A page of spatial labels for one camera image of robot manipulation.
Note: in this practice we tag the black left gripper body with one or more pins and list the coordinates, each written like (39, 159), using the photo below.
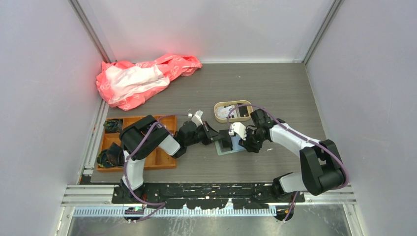
(200, 135)

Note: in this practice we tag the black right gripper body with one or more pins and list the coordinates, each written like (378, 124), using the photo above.
(253, 141)

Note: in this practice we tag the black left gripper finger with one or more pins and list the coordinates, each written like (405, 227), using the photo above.
(215, 137)
(207, 130)

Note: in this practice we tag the green leather card holder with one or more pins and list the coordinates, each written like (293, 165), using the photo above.
(236, 146)

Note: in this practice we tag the beige oval card tray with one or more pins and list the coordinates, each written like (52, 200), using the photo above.
(238, 103)

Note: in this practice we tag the orange compartment organizer box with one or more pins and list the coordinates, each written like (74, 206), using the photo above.
(157, 160)

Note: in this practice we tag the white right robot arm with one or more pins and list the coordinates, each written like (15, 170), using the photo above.
(321, 167)

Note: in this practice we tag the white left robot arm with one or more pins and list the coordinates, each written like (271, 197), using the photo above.
(141, 138)

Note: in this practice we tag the stack of credit cards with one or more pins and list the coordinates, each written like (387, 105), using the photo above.
(224, 112)

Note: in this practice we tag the dark bundle in organizer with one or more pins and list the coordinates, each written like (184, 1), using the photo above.
(113, 125)

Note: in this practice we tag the black roll in organizer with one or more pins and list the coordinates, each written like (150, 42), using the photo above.
(111, 157)

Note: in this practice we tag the pink and white plastic bag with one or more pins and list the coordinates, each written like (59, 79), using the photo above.
(126, 85)

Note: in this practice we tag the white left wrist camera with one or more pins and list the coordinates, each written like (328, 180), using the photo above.
(196, 118)

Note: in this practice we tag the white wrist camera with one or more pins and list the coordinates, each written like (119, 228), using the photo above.
(196, 118)
(237, 128)

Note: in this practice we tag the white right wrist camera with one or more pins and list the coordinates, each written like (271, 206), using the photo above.
(237, 128)

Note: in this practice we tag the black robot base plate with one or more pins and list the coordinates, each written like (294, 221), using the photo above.
(244, 195)

